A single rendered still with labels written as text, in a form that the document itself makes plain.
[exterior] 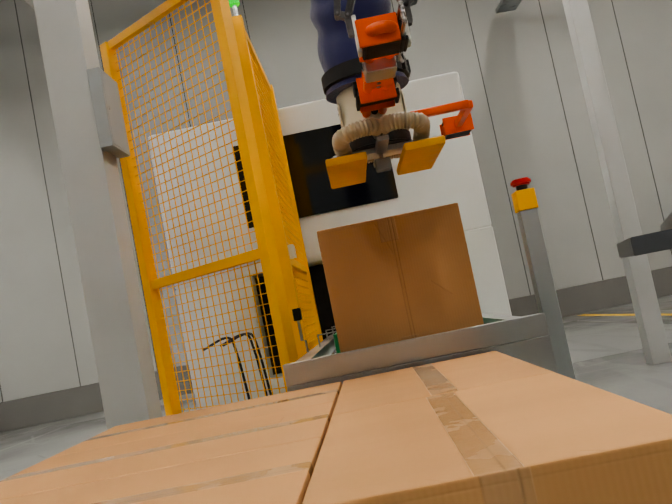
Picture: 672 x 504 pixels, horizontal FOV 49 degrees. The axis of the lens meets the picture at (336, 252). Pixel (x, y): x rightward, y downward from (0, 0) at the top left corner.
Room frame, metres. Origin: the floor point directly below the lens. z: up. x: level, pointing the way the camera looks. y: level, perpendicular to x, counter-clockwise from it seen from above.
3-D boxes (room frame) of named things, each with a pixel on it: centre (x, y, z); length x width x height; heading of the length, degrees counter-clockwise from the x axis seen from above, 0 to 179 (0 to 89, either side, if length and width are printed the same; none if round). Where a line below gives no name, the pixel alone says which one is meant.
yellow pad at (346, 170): (1.90, -0.07, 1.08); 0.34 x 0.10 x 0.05; 179
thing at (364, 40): (1.30, -0.15, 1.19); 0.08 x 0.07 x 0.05; 179
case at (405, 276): (2.34, -0.17, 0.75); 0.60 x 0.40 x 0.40; 178
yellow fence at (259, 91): (3.76, 0.21, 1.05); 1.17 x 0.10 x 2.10; 178
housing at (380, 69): (1.43, -0.16, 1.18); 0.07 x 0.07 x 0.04; 89
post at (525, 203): (2.53, -0.67, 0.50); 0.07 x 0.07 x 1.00; 88
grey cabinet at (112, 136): (2.74, 0.74, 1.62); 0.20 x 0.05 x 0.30; 178
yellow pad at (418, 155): (1.90, -0.26, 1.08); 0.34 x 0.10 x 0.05; 179
